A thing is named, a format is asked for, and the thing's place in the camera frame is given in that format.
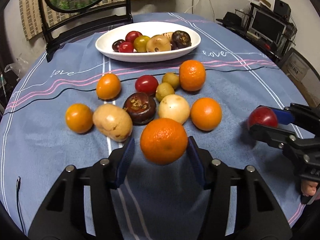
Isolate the large orange mandarin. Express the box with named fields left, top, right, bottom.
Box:
left=140, top=118, right=188, bottom=165

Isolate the beige potato shaped fruit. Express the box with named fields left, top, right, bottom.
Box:
left=93, top=103, right=133, bottom=142

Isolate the small orange tangerine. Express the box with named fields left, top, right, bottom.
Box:
left=190, top=98, right=222, bottom=131

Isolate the pale cream round fruit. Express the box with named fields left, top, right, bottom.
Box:
left=158, top=94, right=190, bottom=124

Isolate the orange kumquat back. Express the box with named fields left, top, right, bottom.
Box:
left=65, top=103, right=93, bottom=134

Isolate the dark red cherry fruit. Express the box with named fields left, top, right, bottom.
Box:
left=170, top=41, right=177, bottom=50

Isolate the small red cherry tomato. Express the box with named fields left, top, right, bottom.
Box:
left=118, top=41, right=134, bottom=53

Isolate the dark brown mangosteen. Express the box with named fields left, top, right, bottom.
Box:
left=171, top=30, right=191, bottom=49

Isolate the small dark red plum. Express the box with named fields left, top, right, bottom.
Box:
left=112, top=39, right=125, bottom=52

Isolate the beige round fruit with hole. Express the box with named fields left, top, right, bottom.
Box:
left=146, top=35, right=171, bottom=53

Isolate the yellow green tomato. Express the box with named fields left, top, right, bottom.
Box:
left=133, top=35, right=150, bottom=53

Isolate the striped beige melon fruit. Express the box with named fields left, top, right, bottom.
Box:
left=162, top=32, right=173, bottom=42

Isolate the large red plum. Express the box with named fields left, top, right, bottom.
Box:
left=125, top=31, right=142, bottom=43

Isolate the operator right hand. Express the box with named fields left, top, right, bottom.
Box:
left=300, top=179, right=318, bottom=197

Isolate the longan fruit front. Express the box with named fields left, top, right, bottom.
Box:
left=155, top=82, right=175, bottom=102

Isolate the longan fruit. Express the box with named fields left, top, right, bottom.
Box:
left=162, top=72, right=180, bottom=90
left=155, top=82, right=175, bottom=102

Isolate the orange persimmon fruit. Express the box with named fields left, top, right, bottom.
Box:
left=96, top=73, right=121, bottom=100

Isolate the longan fruit back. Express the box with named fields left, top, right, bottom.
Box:
left=162, top=72, right=180, bottom=90

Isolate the red tomato on table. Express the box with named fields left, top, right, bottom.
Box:
left=135, top=75, right=158, bottom=95

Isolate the blue striped tablecloth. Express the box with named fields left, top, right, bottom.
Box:
left=1, top=13, right=315, bottom=239

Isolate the computer monitor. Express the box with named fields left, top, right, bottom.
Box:
left=250, top=10, right=286, bottom=43

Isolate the black speaker box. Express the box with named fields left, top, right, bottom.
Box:
left=273, top=0, right=291, bottom=21

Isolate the black hat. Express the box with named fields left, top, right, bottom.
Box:
left=216, top=12, right=242, bottom=29

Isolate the white oval plate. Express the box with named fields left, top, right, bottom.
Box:
left=95, top=21, right=201, bottom=63

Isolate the clear plastic bag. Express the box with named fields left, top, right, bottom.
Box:
left=4, top=57, right=29, bottom=79

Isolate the goldfish round screen ornament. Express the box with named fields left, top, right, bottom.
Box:
left=39, top=0, right=133, bottom=62

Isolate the black cable on table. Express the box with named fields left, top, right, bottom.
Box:
left=15, top=176, right=27, bottom=235

